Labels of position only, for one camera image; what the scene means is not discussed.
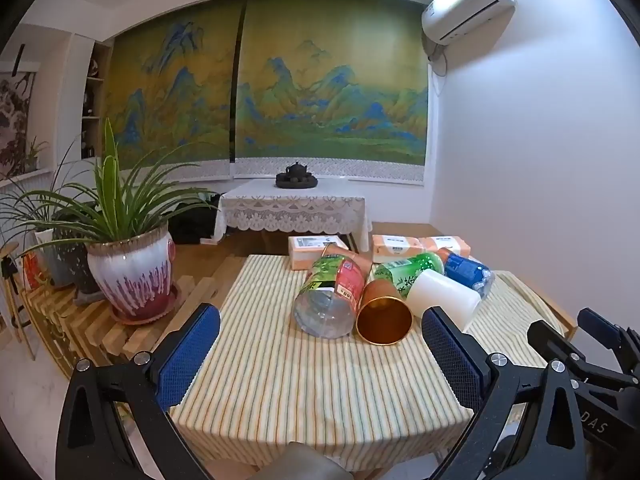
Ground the wooden stool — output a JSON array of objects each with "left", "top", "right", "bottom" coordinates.
[{"left": 0, "top": 241, "right": 37, "bottom": 362}]

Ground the white cup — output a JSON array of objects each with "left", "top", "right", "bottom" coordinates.
[{"left": 407, "top": 268, "right": 482, "bottom": 333}]

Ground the white and red glazed pot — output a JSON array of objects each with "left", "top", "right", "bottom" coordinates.
[{"left": 87, "top": 224, "right": 181, "bottom": 326}]

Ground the blue label plastic bottle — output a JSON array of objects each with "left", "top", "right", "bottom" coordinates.
[{"left": 435, "top": 248, "right": 496, "bottom": 297}]

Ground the green spider plant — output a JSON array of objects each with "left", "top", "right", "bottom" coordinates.
[{"left": 22, "top": 117, "right": 222, "bottom": 257}]

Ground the grey cushion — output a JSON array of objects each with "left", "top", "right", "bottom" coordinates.
[{"left": 259, "top": 442, "right": 357, "bottom": 480}]

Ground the green label plastic bottle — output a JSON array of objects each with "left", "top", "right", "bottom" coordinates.
[{"left": 369, "top": 252, "right": 447, "bottom": 301}]

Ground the gold metal cup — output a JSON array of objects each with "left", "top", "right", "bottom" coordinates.
[{"left": 355, "top": 278, "right": 414, "bottom": 346}]

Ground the orange tissue pack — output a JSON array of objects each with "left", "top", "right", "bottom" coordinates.
[
  {"left": 419, "top": 235, "right": 473, "bottom": 257},
  {"left": 287, "top": 234, "right": 348, "bottom": 272},
  {"left": 371, "top": 234, "right": 426, "bottom": 257}
]

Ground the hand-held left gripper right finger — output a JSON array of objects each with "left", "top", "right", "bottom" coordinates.
[{"left": 421, "top": 305, "right": 587, "bottom": 480}]

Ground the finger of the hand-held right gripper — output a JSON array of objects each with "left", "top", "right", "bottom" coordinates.
[
  {"left": 577, "top": 308, "right": 640, "bottom": 372},
  {"left": 527, "top": 319, "right": 627, "bottom": 387}
]

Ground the narrow landscape roller blind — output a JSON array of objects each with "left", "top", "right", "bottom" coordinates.
[{"left": 101, "top": 1, "right": 247, "bottom": 182}]

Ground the white air conditioner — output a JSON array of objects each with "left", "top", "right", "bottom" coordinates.
[{"left": 420, "top": 0, "right": 516, "bottom": 44}]

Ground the wooden slatted rack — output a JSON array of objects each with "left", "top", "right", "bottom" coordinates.
[{"left": 21, "top": 255, "right": 251, "bottom": 382}]

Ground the white plant pot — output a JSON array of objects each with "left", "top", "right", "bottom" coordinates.
[{"left": 34, "top": 229, "right": 75, "bottom": 289}]

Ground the green and red label bottle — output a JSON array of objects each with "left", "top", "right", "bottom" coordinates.
[{"left": 292, "top": 255, "right": 368, "bottom": 338}]

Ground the thin-leaved green plant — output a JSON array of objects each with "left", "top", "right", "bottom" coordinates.
[{"left": 0, "top": 135, "right": 96, "bottom": 251}]

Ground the white lace tablecloth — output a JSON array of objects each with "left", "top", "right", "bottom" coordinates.
[{"left": 213, "top": 178, "right": 374, "bottom": 239}]

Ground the hanging scroll painting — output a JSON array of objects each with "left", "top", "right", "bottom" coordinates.
[{"left": 0, "top": 71, "right": 37, "bottom": 182}]

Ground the wide landscape roller blind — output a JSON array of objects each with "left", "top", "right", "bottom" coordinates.
[{"left": 231, "top": 0, "right": 430, "bottom": 187}]

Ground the black tea set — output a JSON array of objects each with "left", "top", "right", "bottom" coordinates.
[{"left": 275, "top": 161, "right": 319, "bottom": 190}]

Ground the wall shelf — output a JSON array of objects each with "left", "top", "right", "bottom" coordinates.
[{"left": 79, "top": 41, "right": 112, "bottom": 159}]

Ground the striped tablecloth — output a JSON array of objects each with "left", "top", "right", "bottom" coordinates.
[{"left": 169, "top": 254, "right": 571, "bottom": 472}]

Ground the air conditioner pipe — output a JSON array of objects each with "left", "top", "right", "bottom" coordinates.
[{"left": 426, "top": 39, "right": 449, "bottom": 97}]

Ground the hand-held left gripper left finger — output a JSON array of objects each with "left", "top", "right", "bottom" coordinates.
[{"left": 56, "top": 303, "right": 221, "bottom": 480}]

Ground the dark speckled plant pot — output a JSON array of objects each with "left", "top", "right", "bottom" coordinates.
[{"left": 52, "top": 209, "right": 103, "bottom": 295}]

